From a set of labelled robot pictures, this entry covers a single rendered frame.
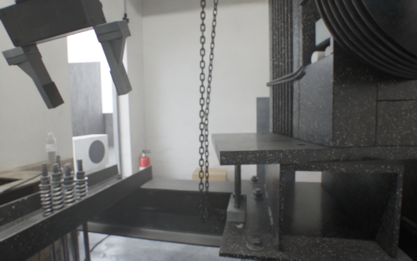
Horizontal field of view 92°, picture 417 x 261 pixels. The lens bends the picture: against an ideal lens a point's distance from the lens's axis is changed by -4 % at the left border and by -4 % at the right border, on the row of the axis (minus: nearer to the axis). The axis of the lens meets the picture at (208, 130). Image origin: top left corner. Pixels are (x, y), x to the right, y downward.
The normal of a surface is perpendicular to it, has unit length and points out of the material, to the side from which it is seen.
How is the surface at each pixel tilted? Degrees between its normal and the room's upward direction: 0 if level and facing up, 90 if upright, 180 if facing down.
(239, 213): 90
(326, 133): 90
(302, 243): 0
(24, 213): 83
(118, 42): 113
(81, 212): 90
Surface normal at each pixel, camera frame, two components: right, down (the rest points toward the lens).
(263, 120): 0.02, 0.07
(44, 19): -0.06, 0.46
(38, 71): 0.98, -0.14
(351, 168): -0.20, 0.07
